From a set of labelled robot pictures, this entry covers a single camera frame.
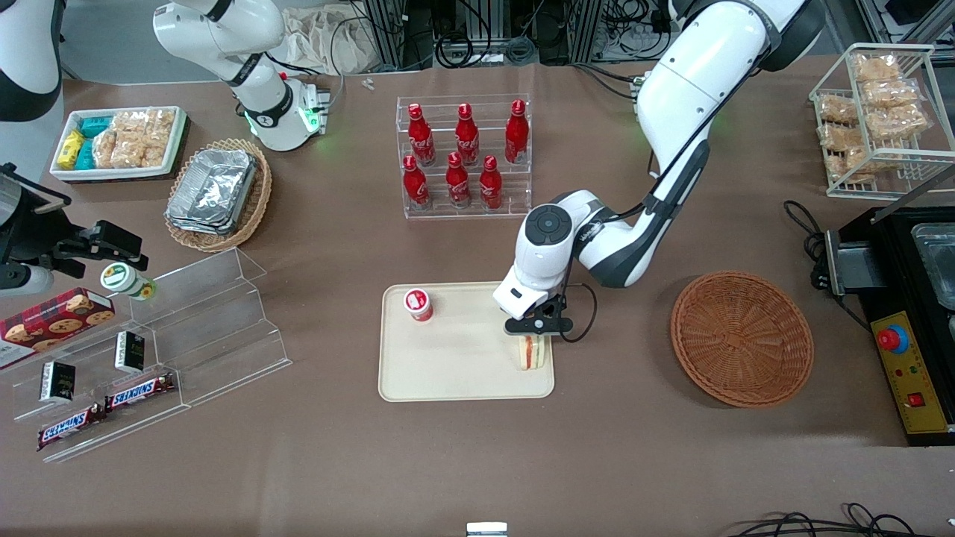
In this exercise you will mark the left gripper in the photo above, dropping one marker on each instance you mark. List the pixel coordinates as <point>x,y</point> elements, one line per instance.
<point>550,308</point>

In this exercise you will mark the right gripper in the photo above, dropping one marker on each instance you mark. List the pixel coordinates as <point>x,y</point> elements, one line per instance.
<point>46,244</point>

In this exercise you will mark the triangular sandwich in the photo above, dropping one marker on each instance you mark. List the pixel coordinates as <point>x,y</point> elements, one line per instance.
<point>533,355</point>

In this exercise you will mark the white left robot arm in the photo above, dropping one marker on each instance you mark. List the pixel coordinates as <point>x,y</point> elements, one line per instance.
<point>694,74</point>

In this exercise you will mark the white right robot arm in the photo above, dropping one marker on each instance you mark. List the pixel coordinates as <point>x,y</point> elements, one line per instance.
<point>224,37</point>

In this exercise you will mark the beige plastic tray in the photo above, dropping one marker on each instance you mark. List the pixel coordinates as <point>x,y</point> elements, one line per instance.
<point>462,358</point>

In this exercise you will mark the white rectangular snack tray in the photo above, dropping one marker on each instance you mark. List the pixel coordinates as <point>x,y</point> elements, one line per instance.
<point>175,145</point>

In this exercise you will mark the light oval wicker basket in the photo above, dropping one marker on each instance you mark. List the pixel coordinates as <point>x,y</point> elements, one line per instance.
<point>257,201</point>

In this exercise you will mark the brown round wicker basket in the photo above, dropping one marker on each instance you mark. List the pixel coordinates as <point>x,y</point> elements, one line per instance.
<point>739,339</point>

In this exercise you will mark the white cup green lid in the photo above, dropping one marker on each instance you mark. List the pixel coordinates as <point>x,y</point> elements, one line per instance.
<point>123,278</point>

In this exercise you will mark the small black box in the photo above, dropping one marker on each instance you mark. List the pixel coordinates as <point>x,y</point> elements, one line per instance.
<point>130,352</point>
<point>57,382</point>

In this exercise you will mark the red tartan cookie box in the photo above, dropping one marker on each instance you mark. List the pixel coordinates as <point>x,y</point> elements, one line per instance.
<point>52,321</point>

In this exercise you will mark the aluminium foil container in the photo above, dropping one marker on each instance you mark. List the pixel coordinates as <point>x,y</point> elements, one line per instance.
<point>213,186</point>

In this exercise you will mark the clear acrylic step stand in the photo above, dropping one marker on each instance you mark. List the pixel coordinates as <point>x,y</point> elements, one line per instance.
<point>97,429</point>
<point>224,328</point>

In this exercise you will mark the clear bag rice crackers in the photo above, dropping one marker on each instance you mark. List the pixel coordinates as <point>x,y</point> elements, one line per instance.
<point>158,148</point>
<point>145,119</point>
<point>118,149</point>

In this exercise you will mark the teal snack packet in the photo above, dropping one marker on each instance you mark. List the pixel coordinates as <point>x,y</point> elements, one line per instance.
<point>95,126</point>
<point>86,155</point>

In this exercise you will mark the red white yogurt cup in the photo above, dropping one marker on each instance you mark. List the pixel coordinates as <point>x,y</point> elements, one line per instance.
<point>418,304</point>

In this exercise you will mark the yellow snack packet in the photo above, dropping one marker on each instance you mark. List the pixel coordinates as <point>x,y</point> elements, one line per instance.
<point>71,149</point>

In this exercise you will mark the Snickers chocolate bar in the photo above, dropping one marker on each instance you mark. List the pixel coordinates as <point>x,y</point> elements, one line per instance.
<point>71,426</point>
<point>140,392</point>

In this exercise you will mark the clear acrylic bottle rack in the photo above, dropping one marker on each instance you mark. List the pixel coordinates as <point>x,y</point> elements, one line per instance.
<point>515,190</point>

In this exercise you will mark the red cola bottle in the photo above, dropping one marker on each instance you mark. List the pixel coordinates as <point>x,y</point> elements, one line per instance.
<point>516,134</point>
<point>415,186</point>
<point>421,138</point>
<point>457,183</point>
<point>490,186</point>
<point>467,138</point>

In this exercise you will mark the small white device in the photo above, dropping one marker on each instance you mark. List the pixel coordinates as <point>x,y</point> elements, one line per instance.
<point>486,529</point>

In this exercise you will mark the beige cloth bag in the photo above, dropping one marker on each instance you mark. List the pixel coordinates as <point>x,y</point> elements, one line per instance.
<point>321,37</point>

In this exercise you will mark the red emergency stop button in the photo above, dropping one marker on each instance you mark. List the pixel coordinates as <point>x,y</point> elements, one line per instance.
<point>893,339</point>

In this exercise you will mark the clear bag fried snacks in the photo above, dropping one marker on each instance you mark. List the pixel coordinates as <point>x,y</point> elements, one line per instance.
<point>843,136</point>
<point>850,164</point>
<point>877,68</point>
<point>889,93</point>
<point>899,121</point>
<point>837,110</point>

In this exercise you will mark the black control box machine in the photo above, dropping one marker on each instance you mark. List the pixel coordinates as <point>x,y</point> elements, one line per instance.
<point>895,298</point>

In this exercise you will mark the yellow control panel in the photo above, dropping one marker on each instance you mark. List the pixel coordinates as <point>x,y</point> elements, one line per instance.
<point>914,388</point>

